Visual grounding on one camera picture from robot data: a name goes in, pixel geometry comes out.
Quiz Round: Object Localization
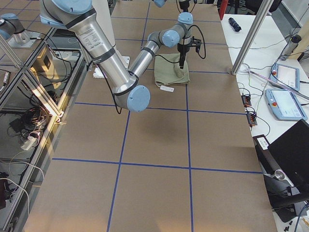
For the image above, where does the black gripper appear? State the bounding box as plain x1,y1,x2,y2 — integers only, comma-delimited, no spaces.
179,0,190,12
177,43,191,69

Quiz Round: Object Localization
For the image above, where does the olive green long-sleeve shirt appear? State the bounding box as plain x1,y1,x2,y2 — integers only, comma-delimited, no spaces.
154,53,190,87

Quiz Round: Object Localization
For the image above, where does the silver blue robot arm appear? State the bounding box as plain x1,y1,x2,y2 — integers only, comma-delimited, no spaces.
40,0,193,112
153,0,190,13

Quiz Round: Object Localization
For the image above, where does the white shirt hang tag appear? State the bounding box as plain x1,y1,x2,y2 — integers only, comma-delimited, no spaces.
160,85,174,92

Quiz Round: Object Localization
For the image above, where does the rolled dark blue cloth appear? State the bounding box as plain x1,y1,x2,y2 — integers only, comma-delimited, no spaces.
228,17,241,32

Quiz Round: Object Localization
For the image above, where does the upper orange black electronics module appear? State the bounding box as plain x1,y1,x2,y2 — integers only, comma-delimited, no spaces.
241,94,252,107

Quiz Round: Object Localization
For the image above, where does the orange black electronics module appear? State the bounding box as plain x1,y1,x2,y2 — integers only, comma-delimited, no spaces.
241,94,252,107
246,111,257,128

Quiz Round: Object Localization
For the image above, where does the lower orange black electronics module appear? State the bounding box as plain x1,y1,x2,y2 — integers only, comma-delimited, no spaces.
246,111,257,128

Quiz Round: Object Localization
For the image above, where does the upper teach pendant tablet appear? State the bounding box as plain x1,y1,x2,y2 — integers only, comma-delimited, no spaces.
269,63,300,91

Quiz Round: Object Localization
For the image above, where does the teach pendant tablet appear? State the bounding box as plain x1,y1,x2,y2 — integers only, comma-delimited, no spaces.
265,89,308,121
269,63,300,91

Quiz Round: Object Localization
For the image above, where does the grey metal bottle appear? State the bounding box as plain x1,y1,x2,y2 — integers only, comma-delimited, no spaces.
280,34,302,61

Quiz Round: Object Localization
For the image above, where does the lower teach pendant tablet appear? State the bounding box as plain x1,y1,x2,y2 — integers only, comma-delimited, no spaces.
265,89,308,121

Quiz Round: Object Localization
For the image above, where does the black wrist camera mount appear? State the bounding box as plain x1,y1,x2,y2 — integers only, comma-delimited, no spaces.
190,37,201,53

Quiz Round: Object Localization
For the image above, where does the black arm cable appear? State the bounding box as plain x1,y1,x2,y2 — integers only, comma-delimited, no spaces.
101,24,207,115

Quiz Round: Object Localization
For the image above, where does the white central pedestal column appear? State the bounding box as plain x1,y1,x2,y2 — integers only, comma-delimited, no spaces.
92,0,130,69

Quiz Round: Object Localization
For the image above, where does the aluminium frame post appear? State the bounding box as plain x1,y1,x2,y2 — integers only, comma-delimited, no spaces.
231,0,273,75

